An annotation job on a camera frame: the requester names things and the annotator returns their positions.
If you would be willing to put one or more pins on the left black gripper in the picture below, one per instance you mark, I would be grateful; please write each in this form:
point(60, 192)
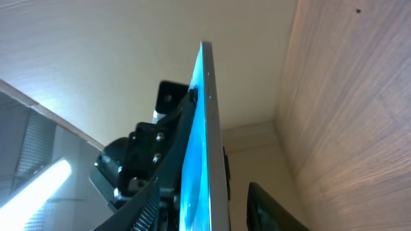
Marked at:
point(157, 150)

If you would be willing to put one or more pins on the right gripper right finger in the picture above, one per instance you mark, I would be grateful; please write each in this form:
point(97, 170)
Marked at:
point(265, 214)

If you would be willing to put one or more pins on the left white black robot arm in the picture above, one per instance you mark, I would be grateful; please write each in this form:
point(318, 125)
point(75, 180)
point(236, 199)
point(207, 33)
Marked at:
point(106, 171)

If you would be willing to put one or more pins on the blue screen smartphone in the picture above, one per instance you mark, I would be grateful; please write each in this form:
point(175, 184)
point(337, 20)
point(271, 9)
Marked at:
point(204, 201)

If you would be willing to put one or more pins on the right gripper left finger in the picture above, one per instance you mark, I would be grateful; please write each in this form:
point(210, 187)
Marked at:
point(137, 214)

